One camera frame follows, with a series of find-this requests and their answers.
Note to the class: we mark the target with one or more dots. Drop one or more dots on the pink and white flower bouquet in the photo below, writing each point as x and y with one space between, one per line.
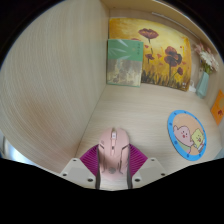
206 58

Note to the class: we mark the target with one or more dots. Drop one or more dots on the round blue-rimmed cartoon mouse pad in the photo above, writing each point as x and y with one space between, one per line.
185 136

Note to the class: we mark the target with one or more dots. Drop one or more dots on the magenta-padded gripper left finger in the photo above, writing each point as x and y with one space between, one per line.
77 169

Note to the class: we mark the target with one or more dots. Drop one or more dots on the green and beige book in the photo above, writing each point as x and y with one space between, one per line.
125 65

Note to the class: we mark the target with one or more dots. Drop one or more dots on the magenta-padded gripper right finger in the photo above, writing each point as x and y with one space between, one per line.
148 170

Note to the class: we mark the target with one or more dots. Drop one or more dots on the pale teal faceted vase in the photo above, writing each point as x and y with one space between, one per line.
202 86

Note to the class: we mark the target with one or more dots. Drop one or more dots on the white strip light bar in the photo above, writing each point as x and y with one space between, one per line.
173 21

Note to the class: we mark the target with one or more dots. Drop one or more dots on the orange booklet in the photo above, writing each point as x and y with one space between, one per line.
218 108

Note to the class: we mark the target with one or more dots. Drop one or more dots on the yellow poppy painting canvas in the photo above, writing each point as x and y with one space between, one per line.
163 33

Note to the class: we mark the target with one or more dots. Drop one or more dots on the pink computer mouse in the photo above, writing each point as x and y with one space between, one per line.
113 150

